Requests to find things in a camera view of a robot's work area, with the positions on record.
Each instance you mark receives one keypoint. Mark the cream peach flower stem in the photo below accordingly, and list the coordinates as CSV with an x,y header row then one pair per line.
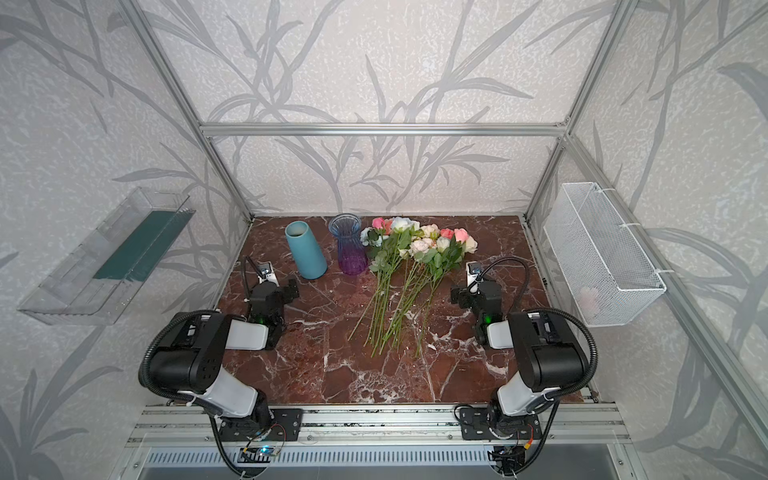
x,y
426,232

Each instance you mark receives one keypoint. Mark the pink rose stem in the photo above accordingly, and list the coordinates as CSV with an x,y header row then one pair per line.
x,y
383,267

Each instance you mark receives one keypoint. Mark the clear plastic wall tray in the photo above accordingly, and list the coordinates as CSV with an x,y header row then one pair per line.
x,y
95,283

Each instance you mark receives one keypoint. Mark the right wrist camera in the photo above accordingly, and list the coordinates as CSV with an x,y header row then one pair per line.
x,y
473,270

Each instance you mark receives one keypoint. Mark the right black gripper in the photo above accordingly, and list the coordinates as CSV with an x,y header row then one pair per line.
x,y
471,297

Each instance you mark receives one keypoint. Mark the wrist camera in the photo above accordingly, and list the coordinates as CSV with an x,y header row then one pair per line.
x,y
473,270
266,273

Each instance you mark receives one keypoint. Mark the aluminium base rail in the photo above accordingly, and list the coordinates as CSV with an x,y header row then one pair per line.
x,y
376,435

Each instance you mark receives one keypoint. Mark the white wire mesh basket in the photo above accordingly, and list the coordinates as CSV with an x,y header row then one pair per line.
x,y
609,275

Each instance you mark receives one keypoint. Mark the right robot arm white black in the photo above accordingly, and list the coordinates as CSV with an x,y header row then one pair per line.
x,y
555,356

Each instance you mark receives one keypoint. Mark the white rose stem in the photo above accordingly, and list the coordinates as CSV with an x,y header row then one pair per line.
x,y
401,223

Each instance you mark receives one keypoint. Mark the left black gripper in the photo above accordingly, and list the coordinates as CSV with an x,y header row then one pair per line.
x,y
279,290

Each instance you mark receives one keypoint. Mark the teal ceramic vase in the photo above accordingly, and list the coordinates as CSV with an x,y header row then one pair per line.
x,y
305,250

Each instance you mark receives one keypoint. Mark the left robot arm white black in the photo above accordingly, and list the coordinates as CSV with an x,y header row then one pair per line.
x,y
184,362

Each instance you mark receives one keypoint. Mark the pink white rose bunch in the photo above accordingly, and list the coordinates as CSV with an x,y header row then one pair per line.
x,y
454,245

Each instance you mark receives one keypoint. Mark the blue purple glass vase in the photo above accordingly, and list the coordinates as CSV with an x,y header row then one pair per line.
x,y
351,256

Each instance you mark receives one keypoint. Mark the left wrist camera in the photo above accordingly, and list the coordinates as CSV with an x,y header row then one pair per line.
x,y
266,273

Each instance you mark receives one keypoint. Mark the peach carnation stem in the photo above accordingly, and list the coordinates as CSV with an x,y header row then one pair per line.
x,y
419,275

